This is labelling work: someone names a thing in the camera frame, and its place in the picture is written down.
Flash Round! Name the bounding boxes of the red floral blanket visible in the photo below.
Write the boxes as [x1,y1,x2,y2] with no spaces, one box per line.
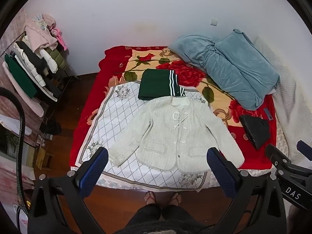
[69,45,278,176]

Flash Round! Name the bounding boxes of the black hanging garment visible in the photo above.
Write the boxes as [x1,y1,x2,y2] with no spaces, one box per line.
[17,41,62,98]

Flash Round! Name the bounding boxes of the dark green hanging garment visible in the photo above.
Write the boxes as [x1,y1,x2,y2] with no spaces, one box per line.
[4,53,37,98]

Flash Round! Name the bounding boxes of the metal clothes rack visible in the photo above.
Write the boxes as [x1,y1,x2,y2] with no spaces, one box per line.
[0,29,76,156]

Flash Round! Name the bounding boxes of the person's right leg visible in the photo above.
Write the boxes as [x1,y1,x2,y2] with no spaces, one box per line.
[161,204,210,234]

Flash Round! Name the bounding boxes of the black cloth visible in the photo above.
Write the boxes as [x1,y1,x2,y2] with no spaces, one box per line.
[239,114,270,151]

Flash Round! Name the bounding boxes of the person's leg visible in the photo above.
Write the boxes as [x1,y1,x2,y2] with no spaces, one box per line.
[161,204,210,234]
[127,203,162,234]

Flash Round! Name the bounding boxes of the olive puffer vest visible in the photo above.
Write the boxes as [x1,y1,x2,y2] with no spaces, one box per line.
[47,46,67,70]

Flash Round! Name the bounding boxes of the white checked sheet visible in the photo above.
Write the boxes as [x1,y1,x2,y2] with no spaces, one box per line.
[77,80,213,192]

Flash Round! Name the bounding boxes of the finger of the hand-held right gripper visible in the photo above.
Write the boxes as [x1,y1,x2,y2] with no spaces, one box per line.
[296,140,312,157]
[265,144,293,170]

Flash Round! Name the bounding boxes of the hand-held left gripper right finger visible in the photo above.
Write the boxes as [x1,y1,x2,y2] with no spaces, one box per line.
[206,147,288,234]

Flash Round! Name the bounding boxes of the wooden stool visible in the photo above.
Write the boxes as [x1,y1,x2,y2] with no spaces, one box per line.
[36,147,53,170]

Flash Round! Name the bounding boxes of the folded green garment white stripes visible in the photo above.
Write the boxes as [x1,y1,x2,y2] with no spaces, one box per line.
[138,69,186,101]

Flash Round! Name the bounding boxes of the person's left foot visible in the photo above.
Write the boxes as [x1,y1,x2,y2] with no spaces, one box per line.
[144,191,157,205]

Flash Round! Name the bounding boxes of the person's foot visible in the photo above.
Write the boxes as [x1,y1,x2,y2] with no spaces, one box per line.
[169,192,182,207]
[144,191,157,205]

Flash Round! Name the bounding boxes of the white puffer jacket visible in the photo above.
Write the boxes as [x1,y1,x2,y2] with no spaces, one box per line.
[40,47,58,74]

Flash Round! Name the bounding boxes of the dark bundle on floor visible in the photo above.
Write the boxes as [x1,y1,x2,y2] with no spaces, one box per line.
[40,121,62,136]

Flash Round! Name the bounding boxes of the person's left leg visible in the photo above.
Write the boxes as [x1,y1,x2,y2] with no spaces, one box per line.
[127,203,162,234]

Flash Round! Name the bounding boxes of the blue quilt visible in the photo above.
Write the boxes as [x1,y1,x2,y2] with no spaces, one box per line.
[168,28,280,111]

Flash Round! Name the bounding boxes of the white knit jacket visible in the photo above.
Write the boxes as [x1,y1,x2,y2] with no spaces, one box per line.
[108,96,245,171]

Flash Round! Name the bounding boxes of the white textured bedspread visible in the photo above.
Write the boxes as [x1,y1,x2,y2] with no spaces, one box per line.
[253,36,312,176]

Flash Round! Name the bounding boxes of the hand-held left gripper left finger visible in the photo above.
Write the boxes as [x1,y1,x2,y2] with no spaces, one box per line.
[27,147,109,234]

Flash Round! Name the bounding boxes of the pale pink garment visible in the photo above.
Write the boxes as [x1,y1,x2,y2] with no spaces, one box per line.
[25,15,59,52]

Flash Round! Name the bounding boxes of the green potted plant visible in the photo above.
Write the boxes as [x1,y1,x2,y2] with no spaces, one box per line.
[4,130,20,153]

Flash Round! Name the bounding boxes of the black cable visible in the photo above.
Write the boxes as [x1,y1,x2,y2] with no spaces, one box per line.
[0,88,27,216]

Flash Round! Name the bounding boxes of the person's right foot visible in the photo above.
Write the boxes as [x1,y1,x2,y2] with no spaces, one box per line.
[169,192,182,207]

